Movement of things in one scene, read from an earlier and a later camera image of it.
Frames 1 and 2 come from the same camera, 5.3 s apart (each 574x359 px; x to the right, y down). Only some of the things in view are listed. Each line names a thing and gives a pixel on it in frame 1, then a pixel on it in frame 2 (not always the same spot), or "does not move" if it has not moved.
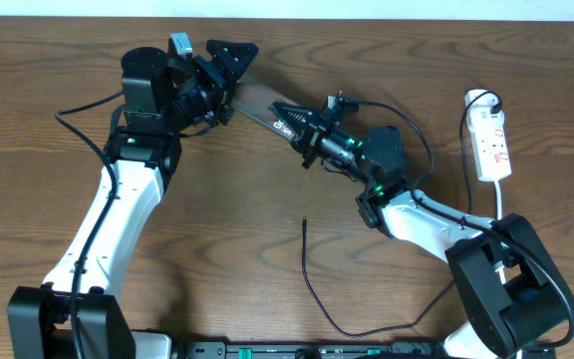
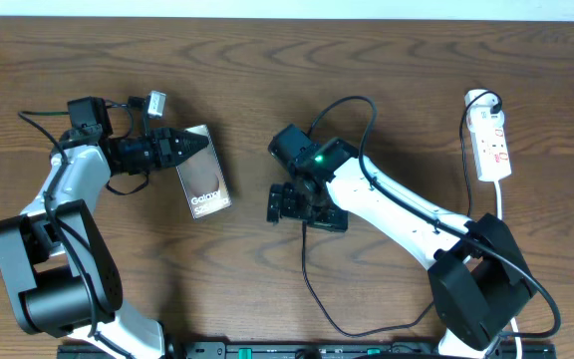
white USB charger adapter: (481, 119) does not move
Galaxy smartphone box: (254, 100) -> (203, 180)
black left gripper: (224, 87) -> (164, 148)
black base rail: (338, 350) does not move
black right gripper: (305, 118) -> (281, 203)
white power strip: (485, 120) does not move
